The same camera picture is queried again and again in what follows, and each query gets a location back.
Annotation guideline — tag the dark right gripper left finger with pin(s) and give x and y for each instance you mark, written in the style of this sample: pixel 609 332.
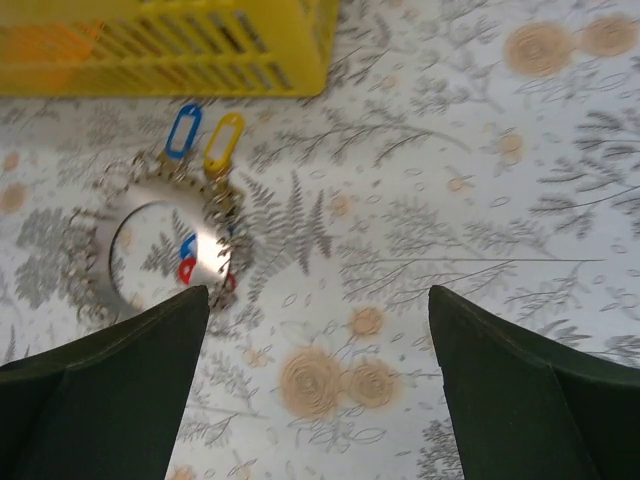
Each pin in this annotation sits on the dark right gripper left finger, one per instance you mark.
pixel 106 406

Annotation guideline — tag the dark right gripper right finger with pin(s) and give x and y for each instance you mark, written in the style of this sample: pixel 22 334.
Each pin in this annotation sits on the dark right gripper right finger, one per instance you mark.
pixel 526 407

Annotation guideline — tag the yellow key tag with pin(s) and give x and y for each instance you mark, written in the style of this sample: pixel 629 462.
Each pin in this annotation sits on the yellow key tag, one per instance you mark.
pixel 217 160

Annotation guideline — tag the blue key tag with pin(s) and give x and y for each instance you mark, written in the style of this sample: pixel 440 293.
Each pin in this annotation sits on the blue key tag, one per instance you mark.
pixel 183 132

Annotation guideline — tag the floral table mat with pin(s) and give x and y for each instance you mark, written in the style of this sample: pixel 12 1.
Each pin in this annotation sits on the floral table mat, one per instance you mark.
pixel 491 146

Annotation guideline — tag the yellow plastic basket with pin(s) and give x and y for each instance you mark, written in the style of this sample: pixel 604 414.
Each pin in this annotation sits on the yellow plastic basket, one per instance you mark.
pixel 122 48

